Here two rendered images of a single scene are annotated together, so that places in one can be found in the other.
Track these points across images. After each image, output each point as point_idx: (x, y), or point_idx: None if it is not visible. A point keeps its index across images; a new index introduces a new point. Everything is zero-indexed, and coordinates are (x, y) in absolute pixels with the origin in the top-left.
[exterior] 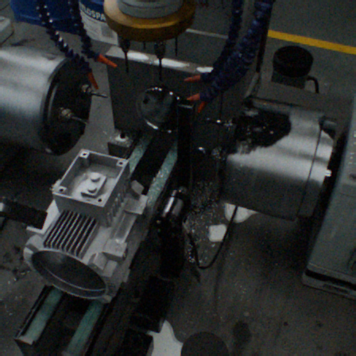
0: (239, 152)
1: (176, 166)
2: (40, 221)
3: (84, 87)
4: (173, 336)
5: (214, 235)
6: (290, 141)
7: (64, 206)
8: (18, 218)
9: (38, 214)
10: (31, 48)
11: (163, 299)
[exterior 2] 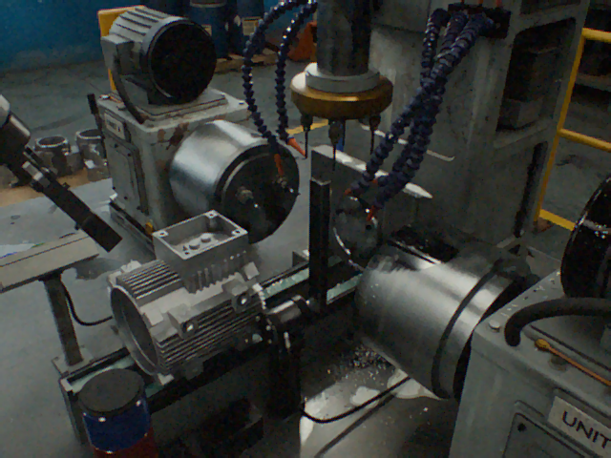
0: (379, 269)
1: (343, 294)
2: (109, 240)
3: (281, 178)
4: None
5: (357, 398)
6: (444, 271)
7: (159, 253)
8: (59, 202)
9: (90, 216)
10: (246, 128)
11: (238, 426)
